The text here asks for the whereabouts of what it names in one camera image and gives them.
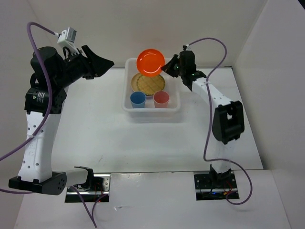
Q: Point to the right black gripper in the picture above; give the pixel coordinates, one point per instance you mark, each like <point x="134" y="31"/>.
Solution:
<point x="168" y="66"/>

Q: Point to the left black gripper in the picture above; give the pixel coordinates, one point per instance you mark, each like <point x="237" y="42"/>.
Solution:
<point x="99" y="66"/>

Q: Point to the orange plastic plate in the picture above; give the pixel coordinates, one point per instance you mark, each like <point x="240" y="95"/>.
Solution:
<point x="150" y="62"/>

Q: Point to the round bamboo woven plate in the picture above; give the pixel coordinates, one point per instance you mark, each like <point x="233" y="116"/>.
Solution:
<point x="150" y="83"/>

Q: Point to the pink plastic cup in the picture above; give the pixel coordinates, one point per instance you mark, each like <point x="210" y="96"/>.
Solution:
<point x="161" y="99"/>

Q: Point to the beige bear print plate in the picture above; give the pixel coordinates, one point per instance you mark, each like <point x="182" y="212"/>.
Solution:
<point x="133" y="82"/>

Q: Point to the blue plastic cup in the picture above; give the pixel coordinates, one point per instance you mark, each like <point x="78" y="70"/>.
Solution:
<point x="138" y="99"/>

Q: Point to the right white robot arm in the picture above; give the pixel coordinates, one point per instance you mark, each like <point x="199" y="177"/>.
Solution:
<point x="227" y="116"/>

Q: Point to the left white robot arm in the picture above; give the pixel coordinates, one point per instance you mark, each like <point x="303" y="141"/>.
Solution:
<point x="44" y="103"/>

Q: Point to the white plastic bin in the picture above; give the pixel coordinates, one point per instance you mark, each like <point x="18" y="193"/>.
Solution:
<point x="135" y="81"/>

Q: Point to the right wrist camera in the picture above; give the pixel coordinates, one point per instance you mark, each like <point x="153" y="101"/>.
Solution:
<point x="186" y="47"/>

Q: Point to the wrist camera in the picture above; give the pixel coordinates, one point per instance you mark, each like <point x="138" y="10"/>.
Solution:
<point x="186" y="47"/>
<point x="67" y="39"/>

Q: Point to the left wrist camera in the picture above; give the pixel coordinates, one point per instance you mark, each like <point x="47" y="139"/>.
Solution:
<point x="67" y="39"/>

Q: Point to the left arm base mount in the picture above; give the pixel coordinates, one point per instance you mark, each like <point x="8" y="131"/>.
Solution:
<point x="98" y="191"/>

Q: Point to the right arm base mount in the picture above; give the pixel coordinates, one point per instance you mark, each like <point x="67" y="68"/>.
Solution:
<point x="206" y="189"/>

